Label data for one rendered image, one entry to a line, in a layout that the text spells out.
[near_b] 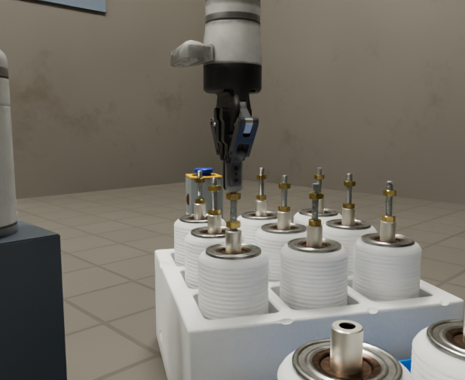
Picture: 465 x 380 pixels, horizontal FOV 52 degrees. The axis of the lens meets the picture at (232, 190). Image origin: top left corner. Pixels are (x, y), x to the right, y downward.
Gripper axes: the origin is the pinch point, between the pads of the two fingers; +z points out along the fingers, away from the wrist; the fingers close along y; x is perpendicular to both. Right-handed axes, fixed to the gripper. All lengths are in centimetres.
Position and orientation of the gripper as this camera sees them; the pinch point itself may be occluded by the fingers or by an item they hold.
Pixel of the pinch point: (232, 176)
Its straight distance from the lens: 62.6
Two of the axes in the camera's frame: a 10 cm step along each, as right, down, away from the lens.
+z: 0.0, 9.9, 1.3
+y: -3.2, -1.3, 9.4
